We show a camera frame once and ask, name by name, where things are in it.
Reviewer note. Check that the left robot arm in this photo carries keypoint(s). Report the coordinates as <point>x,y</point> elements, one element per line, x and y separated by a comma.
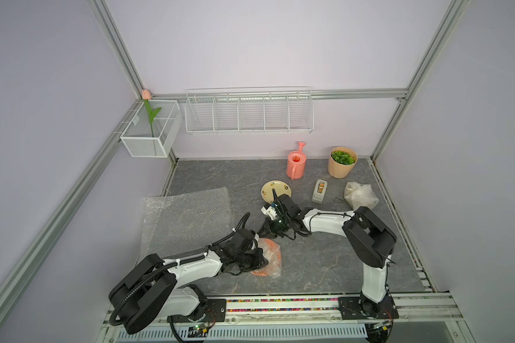
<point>158,288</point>

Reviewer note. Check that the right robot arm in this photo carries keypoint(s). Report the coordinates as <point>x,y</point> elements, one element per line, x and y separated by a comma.
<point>371,239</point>

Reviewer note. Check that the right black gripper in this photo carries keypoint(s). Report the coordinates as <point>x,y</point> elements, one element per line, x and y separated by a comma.
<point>266,229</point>

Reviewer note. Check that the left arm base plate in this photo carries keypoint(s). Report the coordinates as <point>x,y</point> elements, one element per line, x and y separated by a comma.
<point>211,310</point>

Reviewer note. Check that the long white wire basket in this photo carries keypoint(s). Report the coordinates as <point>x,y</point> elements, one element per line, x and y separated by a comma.
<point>250,110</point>

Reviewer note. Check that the bubble wrap sheet pile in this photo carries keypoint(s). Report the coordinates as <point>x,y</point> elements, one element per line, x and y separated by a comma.
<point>184,223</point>

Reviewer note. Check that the potted green plant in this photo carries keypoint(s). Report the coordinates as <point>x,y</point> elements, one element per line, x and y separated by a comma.
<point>341,162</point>

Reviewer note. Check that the pink watering can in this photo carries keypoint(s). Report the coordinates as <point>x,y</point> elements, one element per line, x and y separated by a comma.
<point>296,162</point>

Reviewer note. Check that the pink artificial tulip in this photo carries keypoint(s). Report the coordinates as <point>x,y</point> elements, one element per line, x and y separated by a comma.
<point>151,112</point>

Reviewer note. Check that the cream beige plate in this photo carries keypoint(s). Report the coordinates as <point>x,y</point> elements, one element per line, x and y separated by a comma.
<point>273,189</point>

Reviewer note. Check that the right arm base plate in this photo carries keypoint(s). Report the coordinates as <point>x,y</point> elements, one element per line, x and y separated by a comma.
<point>361,308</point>

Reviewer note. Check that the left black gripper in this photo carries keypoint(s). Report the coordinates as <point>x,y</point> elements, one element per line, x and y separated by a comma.
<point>257,261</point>

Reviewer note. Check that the small white wire basket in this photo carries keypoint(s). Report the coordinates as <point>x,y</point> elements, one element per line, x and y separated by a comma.
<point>137,137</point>

